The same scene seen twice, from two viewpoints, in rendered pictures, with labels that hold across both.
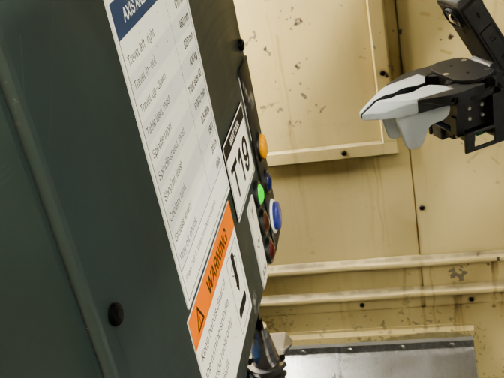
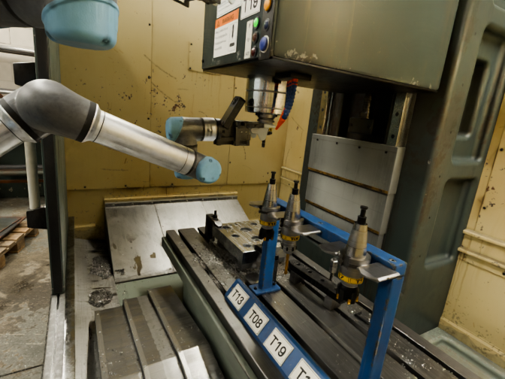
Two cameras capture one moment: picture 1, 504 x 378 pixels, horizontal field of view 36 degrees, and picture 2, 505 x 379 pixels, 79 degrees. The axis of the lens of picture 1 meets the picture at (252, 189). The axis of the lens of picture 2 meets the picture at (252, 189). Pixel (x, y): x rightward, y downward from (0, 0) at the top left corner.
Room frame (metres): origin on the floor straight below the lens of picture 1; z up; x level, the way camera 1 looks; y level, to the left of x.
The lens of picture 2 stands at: (1.24, -0.54, 1.49)
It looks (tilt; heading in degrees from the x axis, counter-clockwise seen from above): 14 degrees down; 136
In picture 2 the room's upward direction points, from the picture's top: 6 degrees clockwise
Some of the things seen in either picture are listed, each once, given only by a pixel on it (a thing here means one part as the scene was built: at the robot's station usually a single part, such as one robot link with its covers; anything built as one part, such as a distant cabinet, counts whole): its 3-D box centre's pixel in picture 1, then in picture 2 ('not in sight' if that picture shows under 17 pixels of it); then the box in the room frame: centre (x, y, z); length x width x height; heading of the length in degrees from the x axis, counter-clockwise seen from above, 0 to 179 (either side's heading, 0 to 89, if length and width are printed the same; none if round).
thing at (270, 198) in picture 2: not in sight; (270, 194); (0.65, 0.11, 1.26); 0.04 x 0.04 x 0.07
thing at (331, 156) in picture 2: not in sight; (342, 197); (0.56, 0.69, 1.16); 0.48 x 0.05 x 0.51; 167
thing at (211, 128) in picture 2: not in sight; (209, 129); (0.40, 0.05, 1.42); 0.08 x 0.05 x 0.08; 163
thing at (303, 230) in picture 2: not in sight; (303, 230); (0.81, 0.07, 1.21); 0.07 x 0.05 x 0.01; 77
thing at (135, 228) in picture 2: not in sight; (193, 235); (-0.19, 0.40, 0.75); 0.89 x 0.67 x 0.26; 77
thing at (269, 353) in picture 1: (262, 343); (358, 238); (0.97, 0.03, 1.26); 0.04 x 0.04 x 0.07
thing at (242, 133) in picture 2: not in sight; (231, 131); (0.42, 0.13, 1.42); 0.12 x 0.08 x 0.09; 73
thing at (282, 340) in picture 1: (271, 343); (376, 272); (1.02, 0.02, 1.21); 0.07 x 0.05 x 0.01; 77
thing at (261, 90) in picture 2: not in sight; (268, 95); (0.46, 0.25, 1.55); 0.16 x 0.16 x 0.12
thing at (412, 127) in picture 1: (409, 123); not in sight; (0.72, -0.17, 1.70); 0.09 x 0.03 x 0.06; 107
